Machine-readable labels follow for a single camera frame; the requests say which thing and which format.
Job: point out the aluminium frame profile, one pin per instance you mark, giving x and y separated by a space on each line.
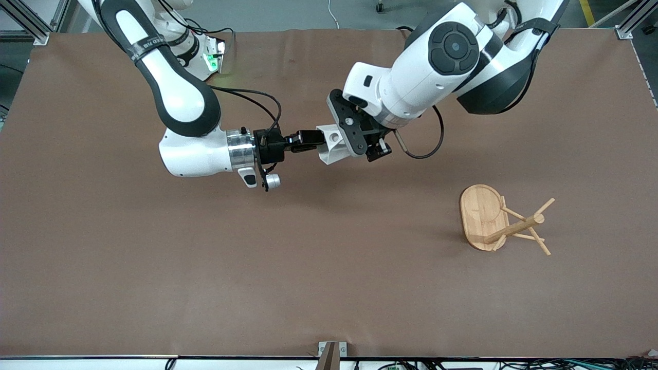
629 23
31 23

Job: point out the wooden cup rack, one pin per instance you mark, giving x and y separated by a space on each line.
480 216

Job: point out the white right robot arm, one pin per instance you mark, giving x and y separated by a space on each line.
175 92

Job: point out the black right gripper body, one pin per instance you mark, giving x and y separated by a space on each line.
269 146

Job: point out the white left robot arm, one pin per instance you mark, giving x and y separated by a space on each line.
411 82

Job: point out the white faceted cup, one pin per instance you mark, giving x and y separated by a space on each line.
331 154

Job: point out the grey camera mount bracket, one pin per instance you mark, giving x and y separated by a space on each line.
331 352

